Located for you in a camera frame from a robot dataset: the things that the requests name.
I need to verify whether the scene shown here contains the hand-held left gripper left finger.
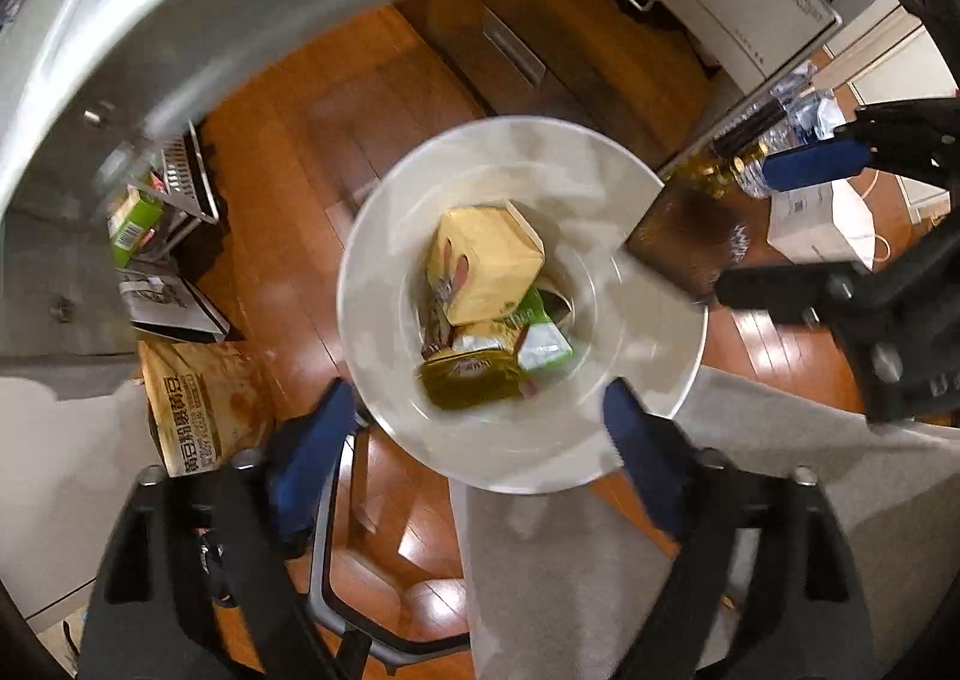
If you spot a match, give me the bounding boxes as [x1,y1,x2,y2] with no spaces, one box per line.
[79,378,361,680]

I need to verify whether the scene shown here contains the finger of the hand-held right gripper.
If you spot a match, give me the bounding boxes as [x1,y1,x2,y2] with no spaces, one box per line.
[715,200,960,424]
[763,96,960,195]

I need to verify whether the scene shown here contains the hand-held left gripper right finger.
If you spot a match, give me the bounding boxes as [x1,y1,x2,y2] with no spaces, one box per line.
[602,378,875,680]

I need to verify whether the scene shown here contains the dark brown snack packet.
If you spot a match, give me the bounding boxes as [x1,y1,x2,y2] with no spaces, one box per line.
[625,181,755,304]

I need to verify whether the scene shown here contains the green packet white label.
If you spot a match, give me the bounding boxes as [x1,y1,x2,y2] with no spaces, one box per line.
[514,286,575,373]

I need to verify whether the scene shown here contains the olive green packet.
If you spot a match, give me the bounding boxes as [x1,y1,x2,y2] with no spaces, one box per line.
[418,350,526,413]

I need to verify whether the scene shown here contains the white round trash bin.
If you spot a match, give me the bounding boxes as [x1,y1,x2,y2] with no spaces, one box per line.
[336,115,710,496]

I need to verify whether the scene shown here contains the yellow cardboard box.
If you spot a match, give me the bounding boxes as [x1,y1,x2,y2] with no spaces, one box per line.
[426,200,547,327]

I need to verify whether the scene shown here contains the clear plastic bottle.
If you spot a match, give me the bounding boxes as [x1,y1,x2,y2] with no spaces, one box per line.
[731,66,839,199]

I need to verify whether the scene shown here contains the white cardboard box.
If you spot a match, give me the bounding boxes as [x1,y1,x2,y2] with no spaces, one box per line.
[766,181,878,274]

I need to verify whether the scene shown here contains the glass bottle gold cap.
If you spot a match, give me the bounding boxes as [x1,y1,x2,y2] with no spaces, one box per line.
[673,151,767,199]

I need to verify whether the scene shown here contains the grey office chair base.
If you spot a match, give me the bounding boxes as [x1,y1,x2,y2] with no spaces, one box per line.
[307,417,473,678]

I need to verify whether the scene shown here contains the brown printed paper bag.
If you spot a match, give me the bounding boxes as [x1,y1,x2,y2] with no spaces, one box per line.
[139,341,275,478]

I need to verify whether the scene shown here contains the person's grey trousers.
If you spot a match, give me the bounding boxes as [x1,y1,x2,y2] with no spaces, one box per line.
[0,365,960,680]

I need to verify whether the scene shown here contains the white cabinet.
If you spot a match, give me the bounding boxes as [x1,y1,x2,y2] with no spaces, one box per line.
[821,0,960,105]

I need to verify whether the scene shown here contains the white appliance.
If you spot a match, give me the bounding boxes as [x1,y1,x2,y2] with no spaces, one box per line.
[679,0,842,97]

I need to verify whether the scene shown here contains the white printed paper bag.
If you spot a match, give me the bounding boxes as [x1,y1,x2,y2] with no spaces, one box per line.
[120,271,232,343]

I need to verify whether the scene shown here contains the brown wooden drawer cabinet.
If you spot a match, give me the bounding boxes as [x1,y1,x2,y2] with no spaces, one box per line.
[394,0,722,157]

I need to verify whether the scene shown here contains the green white carton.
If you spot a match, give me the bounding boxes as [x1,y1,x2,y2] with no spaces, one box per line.
[107,187,163,268]

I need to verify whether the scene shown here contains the white cable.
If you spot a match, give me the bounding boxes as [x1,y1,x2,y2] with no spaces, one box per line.
[861,168,895,262]

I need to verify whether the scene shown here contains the white wire rack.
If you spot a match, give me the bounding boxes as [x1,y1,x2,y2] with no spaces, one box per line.
[152,123,221,255]

